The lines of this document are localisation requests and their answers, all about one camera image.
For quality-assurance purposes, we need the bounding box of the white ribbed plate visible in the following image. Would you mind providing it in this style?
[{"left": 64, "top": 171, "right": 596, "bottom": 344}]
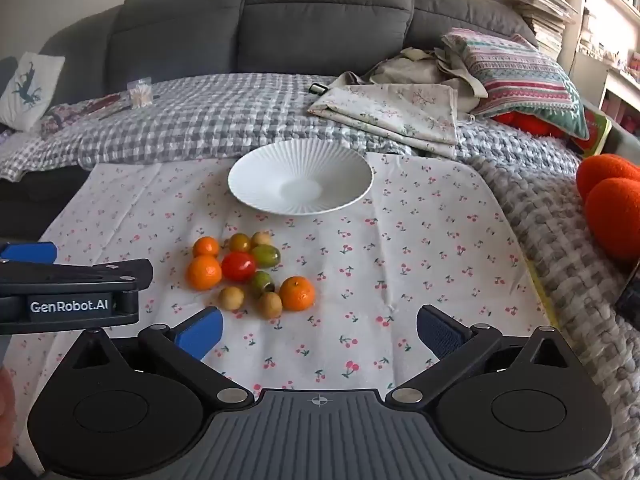
[{"left": 227, "top": 142, "right": 375, "bottom": 217}]

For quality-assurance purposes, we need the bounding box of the grey sofa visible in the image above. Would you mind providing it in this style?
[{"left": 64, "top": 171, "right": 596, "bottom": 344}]
[{"left": 0, "top": 0, "right": 541, "bottom": 241}]

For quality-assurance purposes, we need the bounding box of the green jujube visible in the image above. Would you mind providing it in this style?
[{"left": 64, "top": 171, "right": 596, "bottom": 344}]
[
  {"left": 251, "top": 245, "right": 282, "bottom": 268},
  {"left": 250, "top": 270, "right": 276, "bottom": 295}
]

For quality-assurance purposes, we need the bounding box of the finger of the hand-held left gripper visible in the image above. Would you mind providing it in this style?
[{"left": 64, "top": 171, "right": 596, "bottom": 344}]
[
  {"left": 0, "top": 242, "right": 59, "bottom": 264},
  {"left": 0, "top": 258, "right": 154, "bottom": 297}
]

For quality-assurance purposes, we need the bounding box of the clear plastic packet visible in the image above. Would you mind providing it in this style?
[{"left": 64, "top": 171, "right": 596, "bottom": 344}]
[{"left": 126, "top": 77, "right": 153, "bottom": 108}]

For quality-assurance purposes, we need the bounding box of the white pillow with blue print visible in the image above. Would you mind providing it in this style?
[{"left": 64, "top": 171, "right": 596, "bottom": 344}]
[{"left": 0, "top": 51, "right": 66, "bottom": 133}]

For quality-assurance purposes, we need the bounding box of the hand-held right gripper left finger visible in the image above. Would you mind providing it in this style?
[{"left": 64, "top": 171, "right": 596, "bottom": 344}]
[{"left": 65, "top": 306, "right": 256, "bottom": 406}]

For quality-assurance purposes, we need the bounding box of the red tomato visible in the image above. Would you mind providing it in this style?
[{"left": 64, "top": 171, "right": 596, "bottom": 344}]
[{"left": 221, "top": 252, "right": 258, "bottom": 282}]

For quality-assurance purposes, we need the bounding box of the green and red book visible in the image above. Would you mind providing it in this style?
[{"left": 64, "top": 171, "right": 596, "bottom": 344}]
[{"left": 570, "top": 107, "right": 615, "bottom": 157}]

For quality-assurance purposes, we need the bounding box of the small mandarin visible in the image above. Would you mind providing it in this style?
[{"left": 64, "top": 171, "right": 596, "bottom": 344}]
[{"left": 192, "top": 236, "right": 221, "bottom": 259}]

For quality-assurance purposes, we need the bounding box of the beige cloth bag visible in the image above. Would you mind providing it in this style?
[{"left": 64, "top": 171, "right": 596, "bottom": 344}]
[{"left": 367, "top": 46, "right": 490, "bottom": 115}]

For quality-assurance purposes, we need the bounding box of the orange plush toy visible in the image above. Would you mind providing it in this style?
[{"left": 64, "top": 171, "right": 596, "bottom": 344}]
[{"left": 576, "top": 155, "right": 640, "bottom": 262}]

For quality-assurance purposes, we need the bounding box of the cherry print cloth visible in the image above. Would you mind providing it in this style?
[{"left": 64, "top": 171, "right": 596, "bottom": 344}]
[{"left": 12, "top": 152, "right": 558, "bottom": 471}]

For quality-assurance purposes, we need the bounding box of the person's left hand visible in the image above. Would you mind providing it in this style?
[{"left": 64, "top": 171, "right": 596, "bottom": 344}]
[{"left": 0, "top": 366, "right": 19, "bottom": 461}]

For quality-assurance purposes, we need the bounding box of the striped patterned cushion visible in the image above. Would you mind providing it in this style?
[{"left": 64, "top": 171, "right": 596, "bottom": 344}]
[{"left": 441, "top": 27, "right": 591, "bottom": 141}]

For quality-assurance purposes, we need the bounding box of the white bookshelf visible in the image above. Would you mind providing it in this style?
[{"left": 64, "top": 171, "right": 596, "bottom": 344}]
[{"left": 575, "top": 0, "right": 640, "bottom": 131}]

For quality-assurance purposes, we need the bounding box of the stack of magazines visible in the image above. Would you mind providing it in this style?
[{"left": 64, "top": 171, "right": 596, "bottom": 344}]
[{"left": 505, "top": 0, "right": 580, "bottom": 61}]

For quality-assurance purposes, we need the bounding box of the large mandarin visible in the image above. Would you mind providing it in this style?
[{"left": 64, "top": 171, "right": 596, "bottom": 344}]
[
  {"left": 278, "top": 276, "right": 317, "bottom": 312},
  {"left": 186, "top": 255, "right": 223, "bottom": 291}
]

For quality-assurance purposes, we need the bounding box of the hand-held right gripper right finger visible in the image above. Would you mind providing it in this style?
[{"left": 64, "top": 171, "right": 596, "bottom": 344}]
[{"left": 390, "top": 304, "right": 576, "bottom": 405}]

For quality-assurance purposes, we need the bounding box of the folded floral cloth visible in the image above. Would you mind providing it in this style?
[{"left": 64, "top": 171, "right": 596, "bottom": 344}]
[{"left": 306, "top": 72, "right": 460, "bottom": 160}]

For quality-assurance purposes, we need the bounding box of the dark red patterned cloth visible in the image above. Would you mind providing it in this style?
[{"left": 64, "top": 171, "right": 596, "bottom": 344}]
[{"left": 37, "top": 92, "right": 132, "bottom": 131}]

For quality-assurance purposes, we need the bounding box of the grey checked blanket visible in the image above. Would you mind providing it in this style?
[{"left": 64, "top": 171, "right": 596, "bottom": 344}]
[{"left": 0, "top": 72, "right": 640, "bottom": 436}]

